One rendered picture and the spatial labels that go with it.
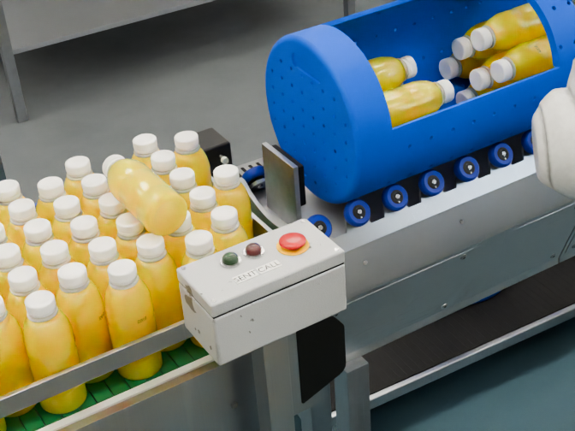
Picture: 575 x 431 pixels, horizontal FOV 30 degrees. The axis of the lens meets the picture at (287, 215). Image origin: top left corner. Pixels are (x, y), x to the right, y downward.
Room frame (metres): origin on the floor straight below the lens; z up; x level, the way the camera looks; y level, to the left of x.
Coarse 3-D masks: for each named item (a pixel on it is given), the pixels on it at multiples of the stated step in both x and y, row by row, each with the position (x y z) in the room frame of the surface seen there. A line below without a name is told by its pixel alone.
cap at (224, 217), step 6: (216, 210) 1.30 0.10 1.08; (222, 210) 1.30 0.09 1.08; (228, 210) 1.30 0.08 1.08; (234, 210) 1.30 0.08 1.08; (210, 216) 1.29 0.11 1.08; (216, 216) 1.29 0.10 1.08; (222, 216) 1.29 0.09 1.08; (228, 216) 1.28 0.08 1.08; (234, 216) 1.29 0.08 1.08; (216, 222) 1.28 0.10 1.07; (222, 222) 1.28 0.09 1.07; (228, 222) 1.28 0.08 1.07; (234, 222) 1.28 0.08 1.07; (216, 228) 1.28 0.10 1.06; (222, 228) 1.28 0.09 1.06; (228, 228) 1.28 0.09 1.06
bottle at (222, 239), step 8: (216, 232) 1.28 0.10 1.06; (224, 232) 1.28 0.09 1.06; (232, 232) 1.28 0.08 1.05; (240, 232) 1.29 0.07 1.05; (216, 240) 1.27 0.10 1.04; (224, 240) 1.27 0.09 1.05; (232, 240) 1.27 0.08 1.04; (240, 240) 1.28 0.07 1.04; (216, 248) 1.27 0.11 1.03; (224, 248) 1.27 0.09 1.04
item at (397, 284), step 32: (480, 160) 1.63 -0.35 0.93; (256, 192) 1.59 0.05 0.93; (416, 192) 1.54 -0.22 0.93; (512, 192) 1.58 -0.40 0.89; (544, 192) 1.60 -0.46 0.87; (416, 224) 1.48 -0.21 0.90; (448, 224) 1.50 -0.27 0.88; (480, 224) 1.53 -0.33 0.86; (512, 224) 1.56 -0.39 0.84; (544, 224) 1.61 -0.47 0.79; (352, 256) 1.42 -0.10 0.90; (384, 256) 1.44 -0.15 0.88; (416, 256) 1.46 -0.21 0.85; (448, 256) 1.49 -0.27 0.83; (480, 256) 1.54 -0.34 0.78; (512, 256) 1.60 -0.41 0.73; (544, 256) 1.67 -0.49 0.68; (352, 288) 1.39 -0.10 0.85; (384, 288) 1.43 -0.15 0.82; (416, 288) 1.48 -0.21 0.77; (448, 288) 1.54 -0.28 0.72; (480, 288) 1.60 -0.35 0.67; (352, 320) 1.42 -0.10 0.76; (384, 320) 1.47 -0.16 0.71; (416, 320) 1.53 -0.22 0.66; (352, 352) 1.47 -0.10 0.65
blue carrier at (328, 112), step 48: (432, 0) 1.77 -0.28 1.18; (480, 0) 1.86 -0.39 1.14; (528, 0) 1.67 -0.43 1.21; (288, 48) 1.56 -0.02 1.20; (336, 48) 1.50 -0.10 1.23; (384, 48) 1.76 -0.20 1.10; (432, 48) 1.81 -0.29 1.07; (288, 96) 1.57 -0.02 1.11; (336, 96) 1.44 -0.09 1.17; (480, 96) 1.52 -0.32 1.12; (528, 96) 1.56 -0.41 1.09; (288, 144) 1.58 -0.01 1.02; (336, 144) 1.45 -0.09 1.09; (384, 144) 1.42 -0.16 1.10; (432, 144) 1.47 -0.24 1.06; (480, 144) 1.54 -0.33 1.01; (336, 192) 1.46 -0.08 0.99
